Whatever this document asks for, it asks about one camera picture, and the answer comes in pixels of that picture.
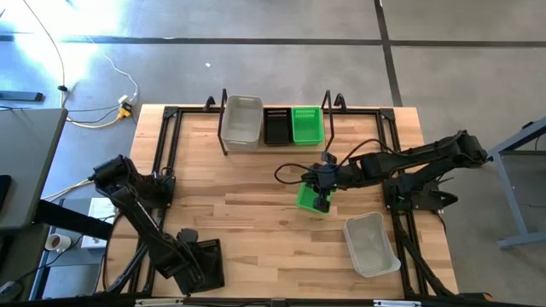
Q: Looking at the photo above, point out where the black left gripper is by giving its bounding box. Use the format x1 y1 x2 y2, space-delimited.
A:
161 229 206 296

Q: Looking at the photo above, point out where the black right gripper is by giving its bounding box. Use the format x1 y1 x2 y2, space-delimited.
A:
311 164 342 214

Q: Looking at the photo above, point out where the white box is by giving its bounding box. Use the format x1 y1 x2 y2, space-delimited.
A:
80 196 117 251

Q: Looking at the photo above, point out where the black desk leg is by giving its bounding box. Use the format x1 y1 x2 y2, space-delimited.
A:
32 199 115 240

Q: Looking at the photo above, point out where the white paper cup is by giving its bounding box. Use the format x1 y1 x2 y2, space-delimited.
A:
44 233 73 253

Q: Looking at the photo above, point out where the computer mouse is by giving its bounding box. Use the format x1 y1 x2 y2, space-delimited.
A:
0 280 23 303

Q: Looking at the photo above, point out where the grey metal table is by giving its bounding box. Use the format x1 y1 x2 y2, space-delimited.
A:
470 115 546 251

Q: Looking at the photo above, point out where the grey desk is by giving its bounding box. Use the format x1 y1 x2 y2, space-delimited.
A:
0 107 69 231

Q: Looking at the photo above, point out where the black flat device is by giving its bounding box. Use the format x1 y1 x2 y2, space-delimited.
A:
0 174 13 212

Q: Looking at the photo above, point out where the black flat bar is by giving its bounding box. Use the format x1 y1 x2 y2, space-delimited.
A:
0 90 44 103

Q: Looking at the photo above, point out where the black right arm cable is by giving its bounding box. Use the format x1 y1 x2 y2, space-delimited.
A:
273 138 385 187

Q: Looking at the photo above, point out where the wooden shelf with black frame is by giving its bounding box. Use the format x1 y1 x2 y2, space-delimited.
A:
216 88 347 157

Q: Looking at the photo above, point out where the yellow cable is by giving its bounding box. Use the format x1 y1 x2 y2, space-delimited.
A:
20 0 129 130
41 172 125 202

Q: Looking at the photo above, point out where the black aluminium table frame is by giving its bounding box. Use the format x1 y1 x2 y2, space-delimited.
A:
97 104 460 299

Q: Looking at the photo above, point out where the white cable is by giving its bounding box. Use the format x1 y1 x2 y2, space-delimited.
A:
87 36 140 103

